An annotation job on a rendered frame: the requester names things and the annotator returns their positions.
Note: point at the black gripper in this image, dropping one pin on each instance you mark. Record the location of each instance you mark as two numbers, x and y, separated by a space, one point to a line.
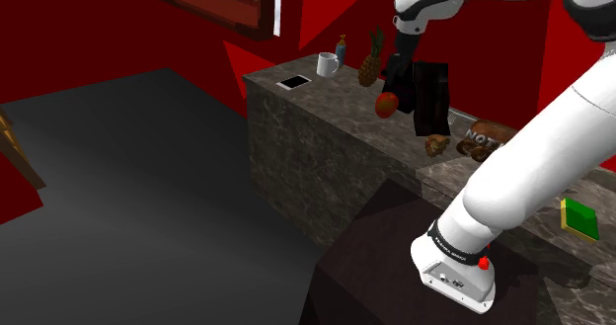
400 71

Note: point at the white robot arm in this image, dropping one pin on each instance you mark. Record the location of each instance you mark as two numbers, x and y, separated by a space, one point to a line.
534 170

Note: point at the pineapple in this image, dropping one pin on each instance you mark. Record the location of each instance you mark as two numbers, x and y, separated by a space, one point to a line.
369 69

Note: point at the red and green mango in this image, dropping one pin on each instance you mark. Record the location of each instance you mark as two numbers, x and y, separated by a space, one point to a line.
386 105

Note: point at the blue pump bottle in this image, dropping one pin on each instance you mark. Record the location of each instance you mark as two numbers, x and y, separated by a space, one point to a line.
340 54

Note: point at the silver fork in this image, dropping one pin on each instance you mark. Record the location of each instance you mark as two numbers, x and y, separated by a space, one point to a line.
452 118

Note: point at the white mug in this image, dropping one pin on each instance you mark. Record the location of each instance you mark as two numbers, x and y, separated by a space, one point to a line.
326 65

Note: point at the brown bread piece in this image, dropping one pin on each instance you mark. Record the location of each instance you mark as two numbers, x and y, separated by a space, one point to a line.
436 146

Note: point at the black phone with white rim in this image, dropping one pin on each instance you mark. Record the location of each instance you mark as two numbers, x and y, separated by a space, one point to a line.
294 81

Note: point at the brown lettered bread loaf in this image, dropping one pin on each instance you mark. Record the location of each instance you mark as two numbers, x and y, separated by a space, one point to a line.
488 136

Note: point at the dark robot stand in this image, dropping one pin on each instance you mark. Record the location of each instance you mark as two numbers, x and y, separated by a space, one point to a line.
385 261

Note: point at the green and yellow sponge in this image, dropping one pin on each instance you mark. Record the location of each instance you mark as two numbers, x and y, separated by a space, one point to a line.
582 219

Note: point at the red window frame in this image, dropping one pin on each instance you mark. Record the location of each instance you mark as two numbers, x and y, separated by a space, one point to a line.
221 1

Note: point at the brown wooden frame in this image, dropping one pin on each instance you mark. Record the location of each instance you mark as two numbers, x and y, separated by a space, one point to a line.
19 160

